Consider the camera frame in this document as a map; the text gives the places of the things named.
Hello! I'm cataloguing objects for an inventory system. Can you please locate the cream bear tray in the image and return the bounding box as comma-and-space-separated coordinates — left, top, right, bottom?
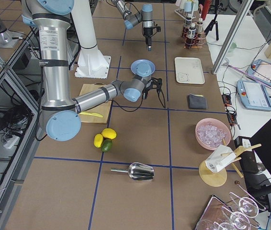
174, 57, 205, 84

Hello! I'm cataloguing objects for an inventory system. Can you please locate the yellow lemon oblong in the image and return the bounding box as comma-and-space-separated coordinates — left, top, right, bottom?
93, 133, 104, 148

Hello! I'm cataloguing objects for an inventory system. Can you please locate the aluminium frame post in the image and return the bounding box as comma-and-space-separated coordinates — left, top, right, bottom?
212, 0, 254, 74

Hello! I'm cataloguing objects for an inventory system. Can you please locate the bottle with white cap left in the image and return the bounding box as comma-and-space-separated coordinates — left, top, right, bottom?
183, 16, 192, 37

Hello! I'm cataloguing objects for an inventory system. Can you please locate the white wire cup rack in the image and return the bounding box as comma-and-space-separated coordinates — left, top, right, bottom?
174, 0, 199, 18

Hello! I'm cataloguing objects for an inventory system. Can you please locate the copper wire bottle rack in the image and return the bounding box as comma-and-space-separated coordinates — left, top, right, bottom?
181, 28, 206, 48

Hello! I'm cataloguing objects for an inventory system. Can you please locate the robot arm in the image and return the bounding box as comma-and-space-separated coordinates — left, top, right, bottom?
111, 0, 161, 51
22, 0, 155, 141

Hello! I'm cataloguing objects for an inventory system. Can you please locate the bottle with white cap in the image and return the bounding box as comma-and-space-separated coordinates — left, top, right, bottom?
196, 18, 203, 34
187, 23, 196, 39
183, 16, 192, 37

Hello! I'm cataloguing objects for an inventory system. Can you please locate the yellow plastic knife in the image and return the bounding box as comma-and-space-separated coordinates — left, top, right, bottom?
80, 112, 103, 118

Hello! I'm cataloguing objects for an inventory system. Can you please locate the steel scoop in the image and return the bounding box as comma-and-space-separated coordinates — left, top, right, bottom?
111, 162, 154, 181

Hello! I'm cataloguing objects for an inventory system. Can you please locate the grey yellow folded cloth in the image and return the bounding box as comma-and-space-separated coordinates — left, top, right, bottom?
187, 94, 207, 109

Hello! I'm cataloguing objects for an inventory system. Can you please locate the yellow lemon round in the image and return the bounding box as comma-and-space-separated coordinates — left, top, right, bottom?
101, 128, 117, 139

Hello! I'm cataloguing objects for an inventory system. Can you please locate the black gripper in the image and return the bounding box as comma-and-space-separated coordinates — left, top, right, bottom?
142, 23, 161, 51
142, 77, 166, 108

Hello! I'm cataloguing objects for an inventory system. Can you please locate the bottle with white cap right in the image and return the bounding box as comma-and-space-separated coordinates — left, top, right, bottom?
196, 18, 203, 34

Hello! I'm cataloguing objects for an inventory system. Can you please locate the mint green bowl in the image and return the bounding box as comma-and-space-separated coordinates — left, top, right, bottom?
228, 42, 237, 53

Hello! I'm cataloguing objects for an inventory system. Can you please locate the black monitor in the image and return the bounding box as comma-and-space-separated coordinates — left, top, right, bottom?
235, 119, 271, 203

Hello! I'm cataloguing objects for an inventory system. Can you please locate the blue teach pendant far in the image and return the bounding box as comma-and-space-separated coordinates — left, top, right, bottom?
247, 59, 271, 86

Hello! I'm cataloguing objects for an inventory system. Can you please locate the bottle with white cap lower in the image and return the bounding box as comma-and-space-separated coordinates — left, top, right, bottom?
187, 23, 196, 39

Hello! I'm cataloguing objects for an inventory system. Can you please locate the wine glass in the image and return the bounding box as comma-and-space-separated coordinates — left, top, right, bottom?
229, 192, 266, 219

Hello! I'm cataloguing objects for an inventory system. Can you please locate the black tripod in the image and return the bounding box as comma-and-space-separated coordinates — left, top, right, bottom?
204, 0, 221, 41

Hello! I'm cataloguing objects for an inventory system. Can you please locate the green avocado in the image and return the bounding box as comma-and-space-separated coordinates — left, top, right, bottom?
101, 139, 113, 152

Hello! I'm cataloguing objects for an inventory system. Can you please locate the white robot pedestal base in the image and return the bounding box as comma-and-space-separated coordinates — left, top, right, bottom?
71, 0, 111, 79

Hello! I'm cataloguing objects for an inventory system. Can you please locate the wooden cutting board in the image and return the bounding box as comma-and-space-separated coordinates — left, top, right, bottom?
79, 83, 112, 124

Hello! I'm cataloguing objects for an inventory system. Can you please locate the blue teach pendant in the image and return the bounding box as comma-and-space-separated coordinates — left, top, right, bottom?
247, 59, 271, 86
237, 80, 271, 111

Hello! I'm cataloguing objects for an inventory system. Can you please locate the blue teach pendant near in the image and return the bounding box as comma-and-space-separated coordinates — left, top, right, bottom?
237, 80, 271, 111

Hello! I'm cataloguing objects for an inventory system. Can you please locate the pink bowl with ice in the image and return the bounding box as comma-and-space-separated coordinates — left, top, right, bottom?
195, 118, 231, 150

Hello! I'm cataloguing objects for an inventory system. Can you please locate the blue plate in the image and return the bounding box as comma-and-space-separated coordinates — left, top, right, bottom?
130, 59, 156, 74

